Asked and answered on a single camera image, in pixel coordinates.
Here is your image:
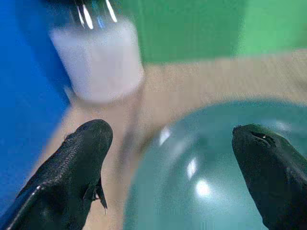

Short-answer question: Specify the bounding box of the blue placemat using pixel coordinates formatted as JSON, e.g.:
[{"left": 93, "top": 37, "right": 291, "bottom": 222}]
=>
[{"left": 0, "top": 0, "right": 77, "bottom": 218}]

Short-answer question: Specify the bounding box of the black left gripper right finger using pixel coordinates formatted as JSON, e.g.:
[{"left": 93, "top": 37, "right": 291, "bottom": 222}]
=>
[{"left": 232, "top": 123, "right": 307, "bottom": 230}]

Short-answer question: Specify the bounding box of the teal green round plate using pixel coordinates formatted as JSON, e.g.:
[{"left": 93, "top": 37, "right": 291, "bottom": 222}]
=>
[{"left": 122, "top": 100, "right": 307, "bottom": 230}]

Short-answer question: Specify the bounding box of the clear glass of milk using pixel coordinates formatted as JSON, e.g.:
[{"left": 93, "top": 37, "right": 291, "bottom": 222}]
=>
[{"left": 47, "top": 0, "right": 145, "bottom": 104}]

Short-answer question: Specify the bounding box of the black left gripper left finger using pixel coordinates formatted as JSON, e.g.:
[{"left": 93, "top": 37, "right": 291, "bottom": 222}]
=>
[{"left": 0, "top": 119, "right": 114, "bottom": 230}]

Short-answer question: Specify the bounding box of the green placemat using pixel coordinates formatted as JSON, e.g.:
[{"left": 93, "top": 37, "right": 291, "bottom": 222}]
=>
[{"left": 119, "top": 0, "right": 307, "bottom": 65}]

